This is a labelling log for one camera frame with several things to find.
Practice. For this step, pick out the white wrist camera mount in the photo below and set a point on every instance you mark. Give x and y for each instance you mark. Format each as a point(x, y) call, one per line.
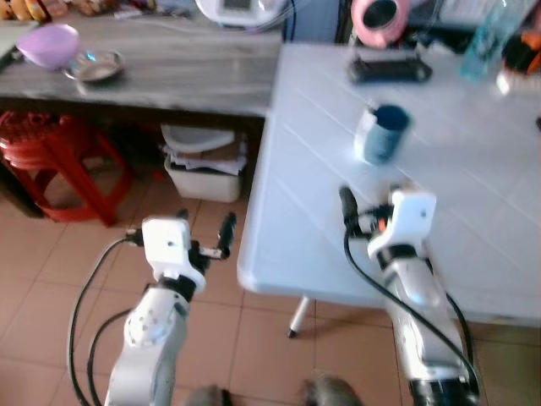
point(167, 245)
point(410, 216)

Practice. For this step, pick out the small metal dish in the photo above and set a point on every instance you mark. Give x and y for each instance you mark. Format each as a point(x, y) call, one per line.
point(95, 68)

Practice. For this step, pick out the teal clear plastic bottle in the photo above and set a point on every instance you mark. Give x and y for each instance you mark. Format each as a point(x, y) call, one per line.
point(490, 42)

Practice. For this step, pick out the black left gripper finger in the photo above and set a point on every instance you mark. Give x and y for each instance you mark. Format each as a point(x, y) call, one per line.
point(227, 228)
point(182, 215)

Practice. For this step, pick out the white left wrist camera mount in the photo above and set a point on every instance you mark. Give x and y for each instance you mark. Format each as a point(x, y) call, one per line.
point(167, 245)

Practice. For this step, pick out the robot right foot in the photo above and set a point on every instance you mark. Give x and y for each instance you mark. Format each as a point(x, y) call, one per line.
point(334, 392)

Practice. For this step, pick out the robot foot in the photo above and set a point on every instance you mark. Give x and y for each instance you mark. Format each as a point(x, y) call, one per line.
point(334, 392)
point(207, 397)

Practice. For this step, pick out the blue and white mug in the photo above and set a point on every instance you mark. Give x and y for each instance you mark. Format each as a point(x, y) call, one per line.
point(387, 135)

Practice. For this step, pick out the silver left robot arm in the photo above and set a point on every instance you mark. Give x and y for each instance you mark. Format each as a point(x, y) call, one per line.
point(152, 334)

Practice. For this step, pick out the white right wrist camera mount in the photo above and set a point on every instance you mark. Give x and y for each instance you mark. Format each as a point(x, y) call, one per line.
point(410, 216)

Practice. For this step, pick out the pink round container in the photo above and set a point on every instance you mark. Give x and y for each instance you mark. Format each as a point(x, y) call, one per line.
point(365, 25)

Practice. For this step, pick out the flat black case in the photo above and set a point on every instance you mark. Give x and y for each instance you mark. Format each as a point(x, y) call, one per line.
point(390, 69)

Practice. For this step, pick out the purple plastic bowl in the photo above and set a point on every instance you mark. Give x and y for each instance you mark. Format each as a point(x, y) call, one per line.
point(49, 46)

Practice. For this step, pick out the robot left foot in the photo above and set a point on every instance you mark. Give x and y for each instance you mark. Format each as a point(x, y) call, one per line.
point(207, 397)

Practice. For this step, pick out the white kitchen appliance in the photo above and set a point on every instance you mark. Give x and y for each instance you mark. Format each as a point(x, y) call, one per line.
point(241, 13)

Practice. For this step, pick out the white table leg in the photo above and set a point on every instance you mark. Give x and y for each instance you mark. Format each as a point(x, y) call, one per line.
point(299, 317)

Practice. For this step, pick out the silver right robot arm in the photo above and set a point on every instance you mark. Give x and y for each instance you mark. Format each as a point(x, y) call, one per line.
point(418, 321)

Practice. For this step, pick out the yellow snack packets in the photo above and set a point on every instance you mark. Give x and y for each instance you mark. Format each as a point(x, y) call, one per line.
point(34, 8)

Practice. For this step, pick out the orange and black object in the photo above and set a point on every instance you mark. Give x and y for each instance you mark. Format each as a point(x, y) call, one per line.
point(524, 52)

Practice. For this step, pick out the white plastic storage box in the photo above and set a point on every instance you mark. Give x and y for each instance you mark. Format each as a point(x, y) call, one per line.
point(203, 178)

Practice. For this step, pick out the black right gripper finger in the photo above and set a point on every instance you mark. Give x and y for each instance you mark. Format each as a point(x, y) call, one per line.
point(347, 205)

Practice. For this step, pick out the red plastic stool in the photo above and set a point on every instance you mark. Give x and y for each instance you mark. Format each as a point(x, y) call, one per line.
point(51, 148)

